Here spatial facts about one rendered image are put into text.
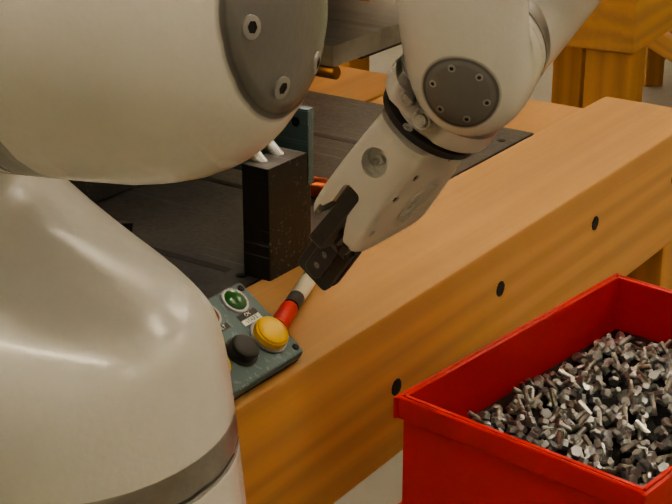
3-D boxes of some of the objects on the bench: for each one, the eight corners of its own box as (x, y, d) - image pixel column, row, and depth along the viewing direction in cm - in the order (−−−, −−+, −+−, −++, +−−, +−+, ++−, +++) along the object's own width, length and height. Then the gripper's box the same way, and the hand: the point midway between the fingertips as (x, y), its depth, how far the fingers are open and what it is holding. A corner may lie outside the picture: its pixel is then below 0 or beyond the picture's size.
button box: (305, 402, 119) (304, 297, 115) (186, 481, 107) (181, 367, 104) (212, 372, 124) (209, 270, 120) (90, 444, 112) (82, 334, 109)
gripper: (458, 46, 106) (338, 211, 117) (342, 92, 95) (222, 270, 106) (530, 117, 104) (402, 277, 116) (421, 172, 93) (291, 344, 104)
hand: (328, 257), depth 110 cm, fingers closed
